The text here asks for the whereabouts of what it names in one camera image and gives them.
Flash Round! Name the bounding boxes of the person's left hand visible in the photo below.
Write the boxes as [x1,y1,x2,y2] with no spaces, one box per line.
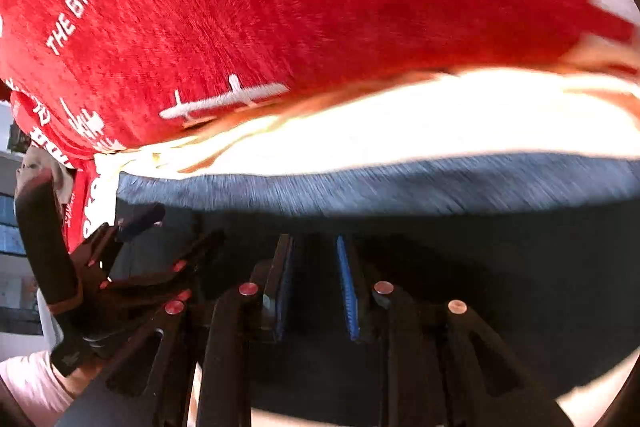
[17,148,69,208]

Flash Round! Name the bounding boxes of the cream bed sheet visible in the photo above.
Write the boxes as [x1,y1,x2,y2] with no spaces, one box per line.
[92,67,640,427]

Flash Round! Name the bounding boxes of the person's pink top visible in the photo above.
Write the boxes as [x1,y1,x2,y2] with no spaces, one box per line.
[0,349,88,427]

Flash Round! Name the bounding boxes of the red printed blanket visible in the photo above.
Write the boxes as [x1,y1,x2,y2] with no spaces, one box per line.
[0,0,640,258]

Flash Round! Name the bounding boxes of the black pants with grey waistband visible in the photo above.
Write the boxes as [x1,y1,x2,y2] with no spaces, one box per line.
[114,152,640,415]

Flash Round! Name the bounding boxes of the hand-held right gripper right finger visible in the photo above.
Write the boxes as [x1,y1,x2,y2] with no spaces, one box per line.
[336,234,573,427]

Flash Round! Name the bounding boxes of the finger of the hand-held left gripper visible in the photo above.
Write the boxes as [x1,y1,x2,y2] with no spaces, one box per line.
[97,229,228,308]
[70,204,167,275]

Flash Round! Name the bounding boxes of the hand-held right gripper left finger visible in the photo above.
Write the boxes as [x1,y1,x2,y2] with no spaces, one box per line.
[55,234,295,427]

